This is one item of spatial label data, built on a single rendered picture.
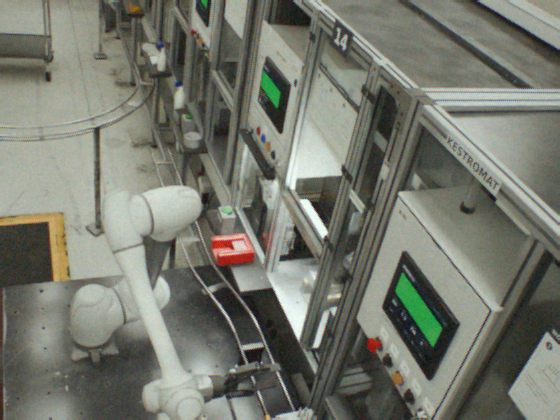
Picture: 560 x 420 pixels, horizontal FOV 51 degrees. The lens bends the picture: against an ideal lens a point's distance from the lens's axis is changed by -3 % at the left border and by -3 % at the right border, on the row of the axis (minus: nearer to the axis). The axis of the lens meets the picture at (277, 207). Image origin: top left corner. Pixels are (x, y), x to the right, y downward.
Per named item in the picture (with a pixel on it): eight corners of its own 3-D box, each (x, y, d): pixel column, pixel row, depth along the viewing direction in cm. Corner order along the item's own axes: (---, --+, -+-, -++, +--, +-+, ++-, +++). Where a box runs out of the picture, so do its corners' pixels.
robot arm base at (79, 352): (72, 370, 223) (71, 361, 220) (67, 327, 239) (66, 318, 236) (120, 363, 230) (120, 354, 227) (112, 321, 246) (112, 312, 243)
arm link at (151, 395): (190, 404, 190) (199, 413, 178) (142, 413, 184) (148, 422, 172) (186, 371, 191) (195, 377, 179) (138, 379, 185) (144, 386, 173)
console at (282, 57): (241, 124, 255) (256, 20, 229) (303, 122, 266) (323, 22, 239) (274, 179, 225) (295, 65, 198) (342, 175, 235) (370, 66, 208)
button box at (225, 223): (215, 227, 270) (217, 206, 263) (231, 225, 273) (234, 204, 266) (219, 238, 264) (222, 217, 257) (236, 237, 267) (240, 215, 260)
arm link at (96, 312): (65, 324, 233) (61, 284, 221) (107, 310, 243) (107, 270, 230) (80, 353, 224) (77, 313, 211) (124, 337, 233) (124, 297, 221)
